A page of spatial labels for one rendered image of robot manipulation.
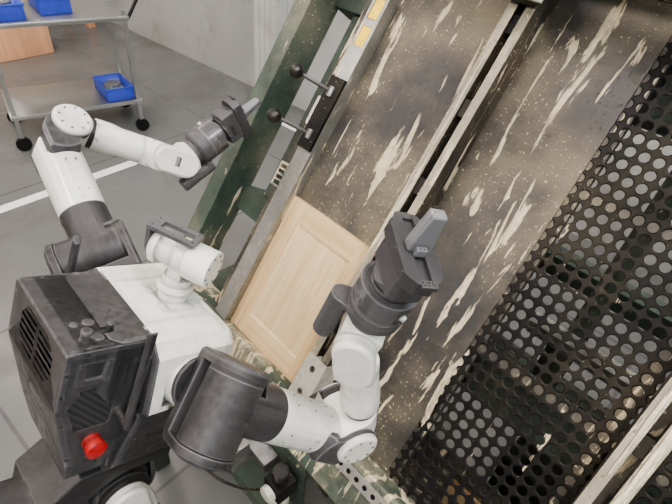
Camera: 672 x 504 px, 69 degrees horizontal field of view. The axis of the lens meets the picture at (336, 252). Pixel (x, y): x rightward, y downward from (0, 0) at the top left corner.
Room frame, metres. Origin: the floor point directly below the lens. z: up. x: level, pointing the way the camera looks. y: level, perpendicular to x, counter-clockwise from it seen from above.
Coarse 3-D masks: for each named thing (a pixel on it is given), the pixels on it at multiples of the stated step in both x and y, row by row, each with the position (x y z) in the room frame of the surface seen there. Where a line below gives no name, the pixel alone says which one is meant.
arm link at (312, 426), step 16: (336, 384) 0.57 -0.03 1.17; (288, 400) 0.46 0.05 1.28; (304, 400) 0.49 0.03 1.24; (320, 400) 0.53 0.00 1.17; (288, 416) 0.43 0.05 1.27; (304, 416) 0.45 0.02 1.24; (320, 416) 0.47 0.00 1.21; (336, 416) 0.50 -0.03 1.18; (288, 432) 0.42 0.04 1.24; (304, 432) 0.44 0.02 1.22; (320, 432) 0.45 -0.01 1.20; (336, 432) 0.47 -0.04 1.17; (368, 432) 0.48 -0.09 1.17; (304, 448) 0.43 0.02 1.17; (320, 448) 0.44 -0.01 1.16; (336, 448) 0.45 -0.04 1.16; (352, 448) 0.45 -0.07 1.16; (368, 448) 0.47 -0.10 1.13
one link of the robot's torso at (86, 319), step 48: (48, 288) 0.52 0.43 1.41; (96, 288) 0.55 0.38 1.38; (144, 288) 0.59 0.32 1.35; (48, 336) 0.43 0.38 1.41; (96, 336) 0.44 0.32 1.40; (144, 336) 0.47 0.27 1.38; (192, 336) 0.51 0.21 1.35; (48, 384) 0.39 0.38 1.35; (96, 384) 0.40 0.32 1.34; (144, 384) 0.43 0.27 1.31; (48, 432) 0.39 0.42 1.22; (96, 432) 0.39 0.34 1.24; (144, 432) 0.42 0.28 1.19
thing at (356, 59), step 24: (384, 0) 1.33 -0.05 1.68; (360, 24) 1.33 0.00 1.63; (384, 24) 1.32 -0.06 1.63; (360, 48) 1.28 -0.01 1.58; (336, 72) 1.28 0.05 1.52; (360, 72) 1.27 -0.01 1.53; (336, 120) 1.22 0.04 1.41; (288, 168) 1.16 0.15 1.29; (312, 168) 1.16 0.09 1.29; (288, 192) 1.11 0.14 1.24; (264, 216) 1.10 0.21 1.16; (264, 240) 1.05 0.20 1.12; (240, 264) 1.04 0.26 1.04; (240, 288) 0.99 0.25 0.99
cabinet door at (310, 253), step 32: (288, 224) 1.07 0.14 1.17; (320, 224) 1.03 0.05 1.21; (288, 256) 1.01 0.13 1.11; (320, 256) 0.97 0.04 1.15; (352, 256) 0.93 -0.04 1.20; (256, 288) 0.99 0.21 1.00; (288, 288) 0.95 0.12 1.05; (320, 288) 0.91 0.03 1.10; (256, 320) 0.92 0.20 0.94; (288, 320) 0.89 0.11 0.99; (288, 352) 0.82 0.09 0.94
